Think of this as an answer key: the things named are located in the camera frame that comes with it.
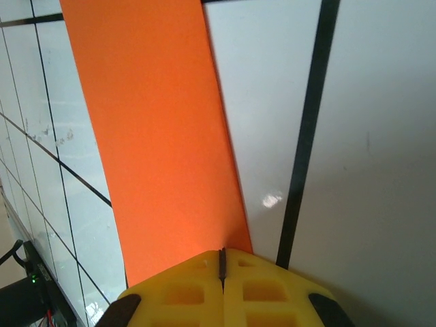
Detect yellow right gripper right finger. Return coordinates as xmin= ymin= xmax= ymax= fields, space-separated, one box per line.
xmin=223 ymin=247 xmax=356 ymax=327

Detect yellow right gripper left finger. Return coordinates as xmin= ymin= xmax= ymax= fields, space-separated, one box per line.
xmin=101 ymin=248 xmax=226 ymax=327

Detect orange square paper sheet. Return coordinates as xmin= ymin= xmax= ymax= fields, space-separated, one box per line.
xmin=59 ymin=0 xmax=253 ymax=290

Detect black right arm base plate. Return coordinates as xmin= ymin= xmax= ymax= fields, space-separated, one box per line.
xmin=20 ymin=240 xmax=78 ymax=327

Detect thin black cable loop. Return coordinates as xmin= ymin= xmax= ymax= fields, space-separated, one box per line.
xmin=0 ymin=240 xmax=23 ymax=268

